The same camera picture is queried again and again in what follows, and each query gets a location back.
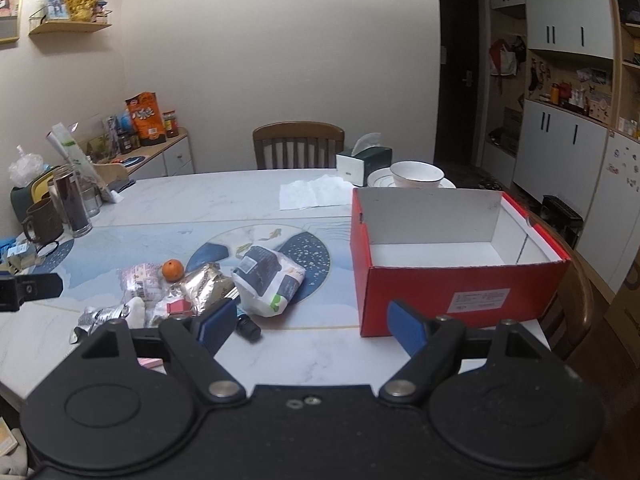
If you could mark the light wooden round-back chair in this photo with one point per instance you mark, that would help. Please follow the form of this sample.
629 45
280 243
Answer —
575 305

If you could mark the red teapot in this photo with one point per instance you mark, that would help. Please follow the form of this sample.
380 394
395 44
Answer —
565 90

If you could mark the red cardboard box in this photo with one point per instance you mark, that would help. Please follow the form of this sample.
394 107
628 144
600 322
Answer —
425 290

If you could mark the white fridge with magnets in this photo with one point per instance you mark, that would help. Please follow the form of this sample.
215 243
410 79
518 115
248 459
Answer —
615 185

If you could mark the framed wall picture with figure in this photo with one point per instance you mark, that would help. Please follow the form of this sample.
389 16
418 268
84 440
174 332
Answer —
7 0

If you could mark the small photo frame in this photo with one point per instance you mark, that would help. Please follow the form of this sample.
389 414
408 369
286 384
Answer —
55 5

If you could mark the small dark bottle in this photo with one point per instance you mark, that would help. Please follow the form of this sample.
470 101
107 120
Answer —
248 329

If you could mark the small printed carton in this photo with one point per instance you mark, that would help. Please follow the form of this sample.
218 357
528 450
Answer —
22 257

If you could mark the light wooden board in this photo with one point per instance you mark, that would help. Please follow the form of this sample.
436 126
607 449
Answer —
114 175

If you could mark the dark wooden slatted chair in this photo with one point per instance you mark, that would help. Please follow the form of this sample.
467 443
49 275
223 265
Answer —
300 145

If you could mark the red lid jar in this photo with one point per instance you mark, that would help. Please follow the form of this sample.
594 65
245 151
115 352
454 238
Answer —
171 122

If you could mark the white paper napkin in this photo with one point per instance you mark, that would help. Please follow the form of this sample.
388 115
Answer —
310 192

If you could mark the stack of white plates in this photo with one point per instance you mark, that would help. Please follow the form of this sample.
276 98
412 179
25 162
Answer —
377 180

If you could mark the brown cardboard box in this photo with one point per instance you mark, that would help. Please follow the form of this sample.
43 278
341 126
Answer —
627 295

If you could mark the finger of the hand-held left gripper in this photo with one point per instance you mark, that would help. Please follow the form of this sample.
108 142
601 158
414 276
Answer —
30 287

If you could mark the orange tangerine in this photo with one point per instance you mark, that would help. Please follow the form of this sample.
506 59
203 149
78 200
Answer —
172 270

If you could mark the white blue plastic packet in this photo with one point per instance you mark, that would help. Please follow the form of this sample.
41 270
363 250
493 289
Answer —
265 280

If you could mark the pink white snack packet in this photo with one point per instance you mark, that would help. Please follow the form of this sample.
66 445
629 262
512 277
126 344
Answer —
140 280

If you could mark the crumpled clear plastic bag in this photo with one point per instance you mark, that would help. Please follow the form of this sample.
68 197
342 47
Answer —
25 167

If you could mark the clear bag of white pellets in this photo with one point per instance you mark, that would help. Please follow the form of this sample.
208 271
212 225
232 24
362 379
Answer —
136 310

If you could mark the dark green yellow container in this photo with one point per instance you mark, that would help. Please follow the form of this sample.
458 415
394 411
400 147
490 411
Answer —
19 205

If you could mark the dark door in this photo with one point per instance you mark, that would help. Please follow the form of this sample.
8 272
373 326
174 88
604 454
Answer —
460 85

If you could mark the white lower cabinet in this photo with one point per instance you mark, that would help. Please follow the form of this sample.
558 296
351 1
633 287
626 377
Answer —
560 155

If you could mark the silver foil tube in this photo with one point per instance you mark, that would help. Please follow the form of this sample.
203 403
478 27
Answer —
97 317

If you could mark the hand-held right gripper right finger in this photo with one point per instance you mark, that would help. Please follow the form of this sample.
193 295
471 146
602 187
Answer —
405 324

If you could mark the wooden wall shelf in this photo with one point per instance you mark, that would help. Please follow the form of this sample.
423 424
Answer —
70 28

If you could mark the white sideboard cabinet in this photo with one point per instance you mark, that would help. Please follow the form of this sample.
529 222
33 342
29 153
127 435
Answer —
170 155

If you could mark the pink binder clip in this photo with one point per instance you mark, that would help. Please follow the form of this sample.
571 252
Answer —
177 307

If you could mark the clear green white packet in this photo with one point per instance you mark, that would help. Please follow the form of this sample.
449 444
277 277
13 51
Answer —
75 155

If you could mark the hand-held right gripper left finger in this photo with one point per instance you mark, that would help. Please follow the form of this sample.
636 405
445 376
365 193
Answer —
220 317

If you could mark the green white tissue box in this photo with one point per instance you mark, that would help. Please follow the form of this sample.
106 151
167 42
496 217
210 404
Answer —
360 165

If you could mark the small blue packet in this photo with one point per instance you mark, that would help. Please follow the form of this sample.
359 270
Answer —
6 244

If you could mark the brown mug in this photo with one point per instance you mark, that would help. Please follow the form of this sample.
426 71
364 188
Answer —
42 222

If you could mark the orange snack bag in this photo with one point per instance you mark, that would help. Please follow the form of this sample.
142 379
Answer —
145 120

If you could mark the small clear glass jar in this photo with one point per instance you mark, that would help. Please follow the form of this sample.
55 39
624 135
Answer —
91 201

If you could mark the pink ribbed eraser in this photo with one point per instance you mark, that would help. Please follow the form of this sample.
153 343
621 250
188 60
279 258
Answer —
150 362

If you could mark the tall glass jar dark contents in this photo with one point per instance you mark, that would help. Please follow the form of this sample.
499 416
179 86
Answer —
72 205

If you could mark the white bowl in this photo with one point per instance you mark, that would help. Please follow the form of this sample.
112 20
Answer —
415 172

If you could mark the red white hanging bag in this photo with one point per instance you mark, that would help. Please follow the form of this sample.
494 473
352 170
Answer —
505 57

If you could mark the black rack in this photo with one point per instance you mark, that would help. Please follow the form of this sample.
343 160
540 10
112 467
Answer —
562 220

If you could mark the orange bottle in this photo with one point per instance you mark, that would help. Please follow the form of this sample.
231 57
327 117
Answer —
554 93

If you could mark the gold foil snack bag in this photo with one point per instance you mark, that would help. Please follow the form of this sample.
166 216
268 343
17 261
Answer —
205 285

